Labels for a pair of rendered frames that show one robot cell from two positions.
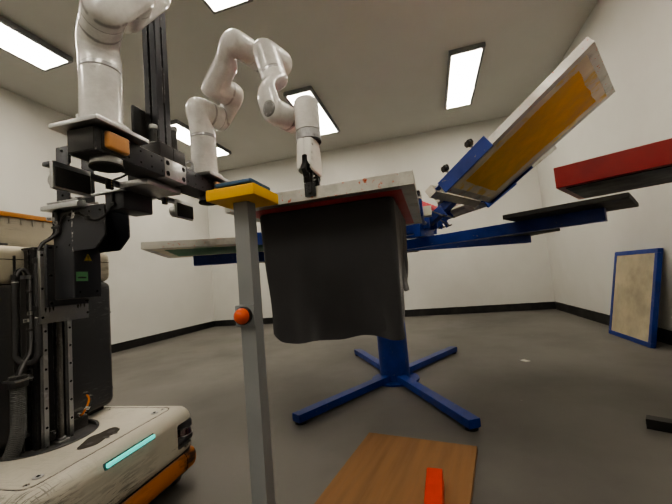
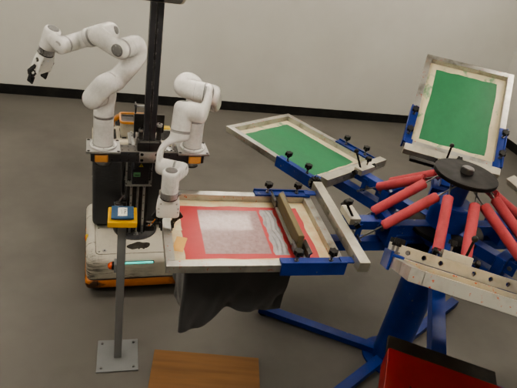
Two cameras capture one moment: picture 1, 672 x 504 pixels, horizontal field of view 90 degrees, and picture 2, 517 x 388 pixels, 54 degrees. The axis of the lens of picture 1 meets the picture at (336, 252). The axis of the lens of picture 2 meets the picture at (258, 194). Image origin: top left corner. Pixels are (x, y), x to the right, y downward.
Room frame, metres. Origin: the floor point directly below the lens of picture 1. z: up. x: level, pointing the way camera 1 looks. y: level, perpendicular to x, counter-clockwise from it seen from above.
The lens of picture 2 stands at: (0.28, -1.69, 2.32)
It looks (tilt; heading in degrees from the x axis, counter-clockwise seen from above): 31 degrees down; 56
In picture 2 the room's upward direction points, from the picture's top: 11 degrees clockwise
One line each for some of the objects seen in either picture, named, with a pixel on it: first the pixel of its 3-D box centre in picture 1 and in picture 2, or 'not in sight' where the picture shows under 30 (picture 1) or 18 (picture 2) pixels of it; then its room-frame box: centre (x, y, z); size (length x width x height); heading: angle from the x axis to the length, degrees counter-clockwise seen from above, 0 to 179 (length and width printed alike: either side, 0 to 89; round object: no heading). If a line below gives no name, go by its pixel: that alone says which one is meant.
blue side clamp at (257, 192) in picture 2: not in sight; (281, 196); (1.65, 0.15, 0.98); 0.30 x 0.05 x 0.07; 164
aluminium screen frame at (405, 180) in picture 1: (344, 214); (247, 228); (1.34, -0.05, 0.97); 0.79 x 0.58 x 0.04; 164
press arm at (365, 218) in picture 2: not in sight; (358, 222); (1.88, -0.20, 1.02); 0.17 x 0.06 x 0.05; 164
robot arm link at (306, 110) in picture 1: (299, 120); (175, 176); (1.01, 0.08, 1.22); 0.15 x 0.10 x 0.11; 57
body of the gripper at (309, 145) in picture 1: (310, 156); (168, 205); (0.98, 0.05, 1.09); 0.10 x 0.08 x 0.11; 164
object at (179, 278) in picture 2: (328, 273); (180, 267); (1.06, 0.03, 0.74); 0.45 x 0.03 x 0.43; 74
